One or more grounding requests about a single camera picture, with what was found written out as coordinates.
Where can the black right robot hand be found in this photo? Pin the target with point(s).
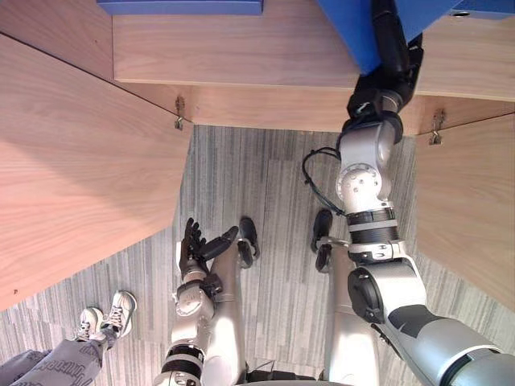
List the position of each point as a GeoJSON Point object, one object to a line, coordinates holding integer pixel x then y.
{"type": "Point", "coordinates": [392, 44]}

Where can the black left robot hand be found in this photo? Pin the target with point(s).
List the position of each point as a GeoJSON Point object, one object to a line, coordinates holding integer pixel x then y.
{"type": "Point", "coordinates": [192, 249]}

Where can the blue folder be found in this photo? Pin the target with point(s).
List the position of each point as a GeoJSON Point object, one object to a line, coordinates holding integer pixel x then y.
{"type": "Point", "coordinates": [351, 36]}

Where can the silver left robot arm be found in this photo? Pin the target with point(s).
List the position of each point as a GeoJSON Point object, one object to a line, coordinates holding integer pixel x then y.
{"type": "Point", "coordinates": [189, 303]}

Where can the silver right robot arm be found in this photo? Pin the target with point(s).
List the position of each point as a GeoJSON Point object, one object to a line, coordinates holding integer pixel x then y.
{"type": "Point", "coordinates": [364, 185]}

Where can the metal door hinge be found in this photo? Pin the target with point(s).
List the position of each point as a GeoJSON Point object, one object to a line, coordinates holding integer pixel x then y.
{"type": "Point", "coordinates": [179, 110]}
{"type": "Point", "coordinates": [437, 124]}

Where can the wide wooden cabinet door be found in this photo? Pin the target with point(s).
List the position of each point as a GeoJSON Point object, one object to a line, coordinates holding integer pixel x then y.
{"type": "Point", "coordinates": [80, 161]}

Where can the wooden cabinet body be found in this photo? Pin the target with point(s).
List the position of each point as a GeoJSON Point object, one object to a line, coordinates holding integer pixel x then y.
{"type": "Point", "coordinates": [241, 60]}

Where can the narrow wooden cabinet door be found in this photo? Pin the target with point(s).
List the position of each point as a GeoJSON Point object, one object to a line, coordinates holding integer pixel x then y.
{"type": "Point", "coordinates": [466, 201]}

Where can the dark left robot foot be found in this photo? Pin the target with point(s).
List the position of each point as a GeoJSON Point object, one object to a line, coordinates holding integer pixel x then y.
{"type": "Point", "coordinates": [248, 231]}

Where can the dark robot foot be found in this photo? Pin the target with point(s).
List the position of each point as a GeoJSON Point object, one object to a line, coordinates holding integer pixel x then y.
{"type": "Point", "coordinates": [322, 225]}
{"type": "Point", "coordinates": [248, 231]}

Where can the silver left robot leg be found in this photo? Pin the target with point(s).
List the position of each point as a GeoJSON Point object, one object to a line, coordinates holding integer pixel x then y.
{"type": "Point", "coordinates": [228, 321]}

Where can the silver robot leg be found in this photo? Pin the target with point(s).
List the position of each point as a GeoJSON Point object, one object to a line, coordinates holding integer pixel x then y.
{"type": "Point", "coordinates": [228, 321]}
{"type": "Point", "coordinates": [350, 342]}

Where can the person's white shoe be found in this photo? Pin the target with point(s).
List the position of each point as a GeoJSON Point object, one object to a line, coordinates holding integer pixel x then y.
{"type": "Point", "coordinates": [120, 311]}
{"type": "Point", "coordinates": [90, 321]}

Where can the dark right robot foot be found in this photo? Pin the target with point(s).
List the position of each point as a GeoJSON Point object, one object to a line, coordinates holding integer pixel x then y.
{"type": "Point", "coordinates": [322, 225]}

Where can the dark robot torso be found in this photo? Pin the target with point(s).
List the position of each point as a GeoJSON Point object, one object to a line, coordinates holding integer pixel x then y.
{"type": "Point", "coordinates": [281, 379]}

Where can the person's leg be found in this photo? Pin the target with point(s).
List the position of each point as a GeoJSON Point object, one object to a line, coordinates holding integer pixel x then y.
{"type": "Point", "coordinates": [52, 362]}

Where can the silver right robot leg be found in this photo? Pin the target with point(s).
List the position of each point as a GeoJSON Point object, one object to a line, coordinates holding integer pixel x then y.
{"type": "Point", "coordinates": [350, 342]}

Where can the blue file box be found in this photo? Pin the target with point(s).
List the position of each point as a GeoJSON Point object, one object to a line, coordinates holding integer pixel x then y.
{"type": "Point", "coordinates": [181, 6]}

